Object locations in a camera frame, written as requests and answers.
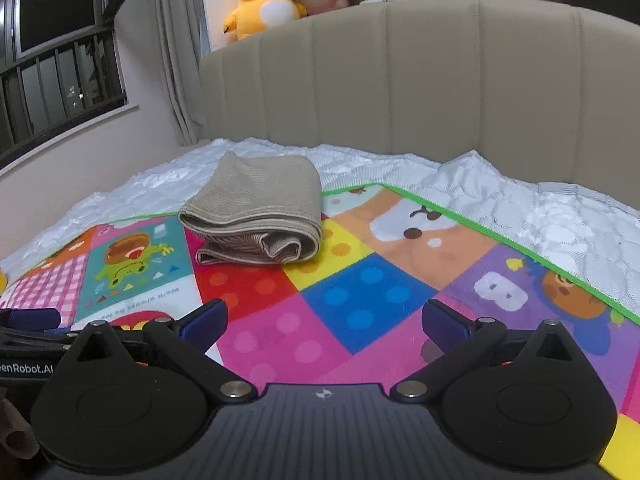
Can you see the yellow plush duck toy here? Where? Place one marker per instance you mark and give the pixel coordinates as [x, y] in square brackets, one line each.
[262, 0]

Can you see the dark window railing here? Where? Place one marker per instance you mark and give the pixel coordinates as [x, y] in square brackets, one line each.
[60, 90]

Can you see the colourful printed play mat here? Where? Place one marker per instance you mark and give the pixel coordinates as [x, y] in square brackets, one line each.
[360, 305]

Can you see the window with grey frame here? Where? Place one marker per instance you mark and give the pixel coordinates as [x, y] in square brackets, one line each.
[55, 5]

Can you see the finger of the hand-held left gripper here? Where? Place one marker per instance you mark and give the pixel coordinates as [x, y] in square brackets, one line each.
[35, 339]
[30, 318]

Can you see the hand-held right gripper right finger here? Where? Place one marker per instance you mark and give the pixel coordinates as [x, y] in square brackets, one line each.
[440, 321]

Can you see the white quilted mattress cover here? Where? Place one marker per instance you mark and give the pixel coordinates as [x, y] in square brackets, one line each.
[500, 195]

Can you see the small yellow object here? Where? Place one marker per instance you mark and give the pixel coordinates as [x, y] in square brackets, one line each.
[2, 281]

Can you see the person's left hand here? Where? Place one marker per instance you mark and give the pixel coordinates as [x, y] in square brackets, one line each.
[19, 435]

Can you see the beige padded headboard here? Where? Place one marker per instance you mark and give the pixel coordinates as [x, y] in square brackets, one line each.
[425, 85]

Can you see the grey curtain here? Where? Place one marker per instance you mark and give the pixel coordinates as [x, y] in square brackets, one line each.
[180, 50]

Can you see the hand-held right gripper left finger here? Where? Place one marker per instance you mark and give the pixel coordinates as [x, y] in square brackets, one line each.
[206, 319]

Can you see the beige striped shirt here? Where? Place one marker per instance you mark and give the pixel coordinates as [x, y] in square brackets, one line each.
[260, 200]

